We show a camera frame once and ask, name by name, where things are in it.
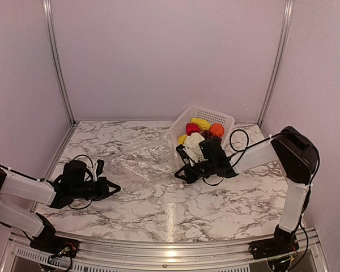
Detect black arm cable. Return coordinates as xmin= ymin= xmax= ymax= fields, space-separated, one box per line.
xmin=202 ymin=129 xmax=311 ymax=256
xmin=67 ymin=154 xmax=100 ymax=210

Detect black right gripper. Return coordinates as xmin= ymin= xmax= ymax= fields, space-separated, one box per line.
xmin=175 ymin=159 xmax=216 ymax=184

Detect yellow fake corn cob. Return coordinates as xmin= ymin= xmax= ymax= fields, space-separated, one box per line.
xmin=177 ymin=134 xmax=188 ymax=145

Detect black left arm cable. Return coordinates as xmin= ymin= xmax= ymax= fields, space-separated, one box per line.
xmin=67 ymin=154 xmax=100 ymax=210

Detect aluminium front rail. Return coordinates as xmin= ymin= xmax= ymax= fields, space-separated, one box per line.
xmin=0 ymin=228 xmax=330 ymax=271

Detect yellow fake lemon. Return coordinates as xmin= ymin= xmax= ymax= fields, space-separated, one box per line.
xmin=190 ymin=117 xmax=211 ymax=130

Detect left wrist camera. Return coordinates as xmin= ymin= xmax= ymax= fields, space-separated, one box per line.
xmin=96 ymin=159 xmax=104 ymax=177

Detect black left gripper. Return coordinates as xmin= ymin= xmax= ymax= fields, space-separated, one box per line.
xmin=71 ymin=176 xmax=120 ymax=201

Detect white fake cauliflower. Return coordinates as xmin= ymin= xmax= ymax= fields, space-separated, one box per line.
xmin=184 ymin=132 xmax=205 ymax=160

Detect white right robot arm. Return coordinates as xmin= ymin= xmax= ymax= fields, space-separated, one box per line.
xmin=174 ymin=126 xmax=320 ymax=260

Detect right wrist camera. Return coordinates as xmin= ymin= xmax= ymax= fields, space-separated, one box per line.
xmin=176 ymin=144 xmax=205 ymax=167

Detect dark red fake grapes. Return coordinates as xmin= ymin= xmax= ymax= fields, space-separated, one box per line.
xmin=201 ymin=130 xmax=222 ymax=143

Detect clear zip top bag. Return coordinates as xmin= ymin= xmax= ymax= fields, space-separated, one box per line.
xmin=110 ymin=134 xmax=185 ymax=189

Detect aluminium frame post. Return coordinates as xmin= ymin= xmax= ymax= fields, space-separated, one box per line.
xmin=257 ymin=0 xmax=295 ymax=128
xmin=43 ymin=0 xmax=77 ymax=179

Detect right aluminium frame post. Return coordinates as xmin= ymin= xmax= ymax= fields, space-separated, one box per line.
xmin=257 ymin=0 xmax=295 ymax=128

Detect red fake pepper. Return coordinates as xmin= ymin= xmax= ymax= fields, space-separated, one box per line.
xmin=185 ymin=123 xmax=200 ymax=136

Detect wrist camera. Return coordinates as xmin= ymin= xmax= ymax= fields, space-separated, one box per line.
xmin=176 ymin=144 xmax=205 ymax=167
xmin=96 ymin=159 xmax=104 ymax=177

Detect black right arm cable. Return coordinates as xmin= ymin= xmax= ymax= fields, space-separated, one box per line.
xmin=202 ymin=129 xmax=311 ymax=256

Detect orange fake fruit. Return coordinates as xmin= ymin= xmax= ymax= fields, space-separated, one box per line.
xmin=209 ymin=123 xmax=225 ymax=137

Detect left aluminium frame post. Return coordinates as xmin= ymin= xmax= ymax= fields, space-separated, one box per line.
xmin=43 ymin=0 xmax=77 ymax=179

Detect white perforated plastic basket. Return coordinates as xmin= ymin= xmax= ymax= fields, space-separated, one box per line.
xmin=168 ymin=107 xmax=235 ymax=159

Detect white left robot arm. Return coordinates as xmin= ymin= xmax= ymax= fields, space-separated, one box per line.
xmin=0 ymin=158 xmax=121 ymax=258

